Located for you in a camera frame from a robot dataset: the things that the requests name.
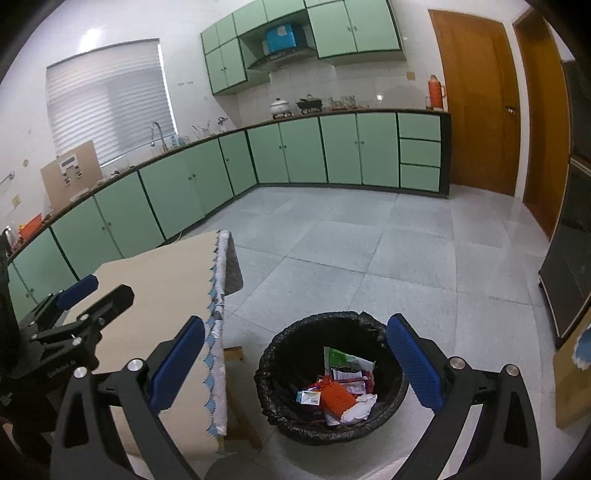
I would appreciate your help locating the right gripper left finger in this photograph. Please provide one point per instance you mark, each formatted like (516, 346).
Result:
(87, 444)

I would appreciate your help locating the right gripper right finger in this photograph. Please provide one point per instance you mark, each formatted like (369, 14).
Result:
(505, 443)

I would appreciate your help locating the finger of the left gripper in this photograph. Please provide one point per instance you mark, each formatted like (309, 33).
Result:
(99, 315)
(76, 291)

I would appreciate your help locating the blue red silver pouch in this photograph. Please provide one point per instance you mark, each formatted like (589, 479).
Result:
(345, 376)

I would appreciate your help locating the blue whole milk carton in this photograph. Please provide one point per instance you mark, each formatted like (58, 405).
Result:
(309, 397)

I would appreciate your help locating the orange foam fruit net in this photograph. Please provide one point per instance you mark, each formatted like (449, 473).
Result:
(336, 399)

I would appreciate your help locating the green white snack wrapper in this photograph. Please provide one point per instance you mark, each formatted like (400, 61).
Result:
(338, 360)

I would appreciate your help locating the black lined trash bin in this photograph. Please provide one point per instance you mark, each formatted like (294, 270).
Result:
(295, 359)

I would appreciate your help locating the green lower kitchen cabinets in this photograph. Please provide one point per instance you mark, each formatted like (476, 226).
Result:
(149, 205)

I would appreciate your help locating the orange plastic basket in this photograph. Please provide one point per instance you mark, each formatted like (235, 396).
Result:
(26, 231)

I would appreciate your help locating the steel electric kettle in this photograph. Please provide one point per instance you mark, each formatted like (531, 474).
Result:
(10, 238)

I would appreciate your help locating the brown cardboard box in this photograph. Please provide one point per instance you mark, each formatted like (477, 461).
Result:
(70, 175)

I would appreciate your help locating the chrome sink faucet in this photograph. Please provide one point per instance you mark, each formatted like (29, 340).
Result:
(156, 134)

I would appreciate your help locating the dark cabinet at right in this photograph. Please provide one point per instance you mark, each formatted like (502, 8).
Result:
(565, 272)

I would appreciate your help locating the white window blind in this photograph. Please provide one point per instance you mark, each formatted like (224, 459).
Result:
(109, 96)

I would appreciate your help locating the black wok pan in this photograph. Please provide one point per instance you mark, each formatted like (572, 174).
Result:
(309, 105)

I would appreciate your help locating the black range hood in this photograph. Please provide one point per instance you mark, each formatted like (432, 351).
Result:
(276, 60)

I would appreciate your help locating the blue box above hood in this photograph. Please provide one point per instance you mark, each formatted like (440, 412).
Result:
(281, 37)

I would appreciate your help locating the orange thermos flask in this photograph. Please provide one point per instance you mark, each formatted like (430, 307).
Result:
(437, 93)

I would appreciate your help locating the left wooden door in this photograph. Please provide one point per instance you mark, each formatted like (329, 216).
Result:
(483, 100)

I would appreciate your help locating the wooden door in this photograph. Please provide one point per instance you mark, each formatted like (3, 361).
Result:
(483, 100)
(549, 117)

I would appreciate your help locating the right wooden door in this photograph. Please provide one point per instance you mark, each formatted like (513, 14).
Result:
(549, 117)

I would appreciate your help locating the chrome towel rail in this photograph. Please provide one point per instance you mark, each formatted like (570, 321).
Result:
(8, 178)

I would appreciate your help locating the green upper wall cabinets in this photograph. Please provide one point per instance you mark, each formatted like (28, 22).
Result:
(340, 31)

